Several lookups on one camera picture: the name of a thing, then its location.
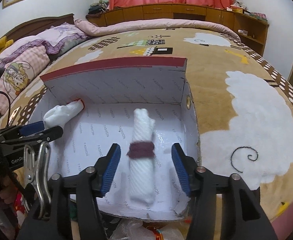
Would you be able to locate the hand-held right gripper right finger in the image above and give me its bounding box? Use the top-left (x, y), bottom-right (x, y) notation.
top-left (171, 142), bottom-right (278, 240)

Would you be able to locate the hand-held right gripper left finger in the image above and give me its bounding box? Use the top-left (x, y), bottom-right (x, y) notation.
top-left (17, 143), bottom-right (122, 240)

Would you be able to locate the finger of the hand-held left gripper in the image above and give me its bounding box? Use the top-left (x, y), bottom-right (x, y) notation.
top-left (2, 126), bottom-right (63, 153)
top-left (0, 121), bottom-right (46, 140)

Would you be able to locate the white sock red trim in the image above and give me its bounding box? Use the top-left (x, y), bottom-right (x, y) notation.
top-left (43, 100), bottom-right (84, 130)

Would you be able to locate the red multicoloured cord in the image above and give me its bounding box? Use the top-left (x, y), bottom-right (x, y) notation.
top-left (146, 226), bottom-right (167, 240)

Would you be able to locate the cardboard shoe box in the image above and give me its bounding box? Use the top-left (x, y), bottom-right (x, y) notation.
top-left (40, 57), bottom-right (200, 222)

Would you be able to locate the person's left hand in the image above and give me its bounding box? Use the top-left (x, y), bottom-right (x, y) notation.
top-left (0, 174), bottom-right (17, 207)

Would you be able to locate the smartphone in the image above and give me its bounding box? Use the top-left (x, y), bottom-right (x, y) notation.
top-left (10, 106), bottom-right (21, 125)

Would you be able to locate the red cartoon bed sheet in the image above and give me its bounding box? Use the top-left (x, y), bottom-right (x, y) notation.
top-left (13, 192), bottom-right (32, 223)

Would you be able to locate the pink checkered cartoon pillow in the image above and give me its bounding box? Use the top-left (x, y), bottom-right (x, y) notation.
top-left (0, 39), bottom-right (51, 98)

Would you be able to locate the purple ruffled pillow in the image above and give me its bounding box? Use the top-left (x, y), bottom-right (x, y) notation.
top-left (40, 22), bottom-right (92, 55)

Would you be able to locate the wooden headboard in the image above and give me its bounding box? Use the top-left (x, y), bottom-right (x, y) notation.
top-left (5, 14), bottom-right (75, 42)

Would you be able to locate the pile of folded clothes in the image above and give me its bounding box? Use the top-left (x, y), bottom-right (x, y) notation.
top-left (88, 0), bottom-right (109, 15)

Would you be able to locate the pink rolled quilt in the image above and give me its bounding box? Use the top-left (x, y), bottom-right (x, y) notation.
top-left (75, 19), bottom-right (242, 43)

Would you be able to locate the wooden window cabinet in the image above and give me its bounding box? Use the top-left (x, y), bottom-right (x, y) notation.
top-left (87, 4), bottom-right (269, 55)

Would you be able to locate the yellow tissue box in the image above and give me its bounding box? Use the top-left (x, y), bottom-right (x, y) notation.
top-left (230, 1), bottom-right (252, 14)

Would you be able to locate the stack of flat boxes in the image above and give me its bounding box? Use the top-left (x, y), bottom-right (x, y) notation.
top-left (250, 11), bottom-right (268, 20)

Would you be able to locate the black cable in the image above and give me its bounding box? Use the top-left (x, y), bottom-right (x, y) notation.
top-left (0, 90), bottom-right (12, 128)

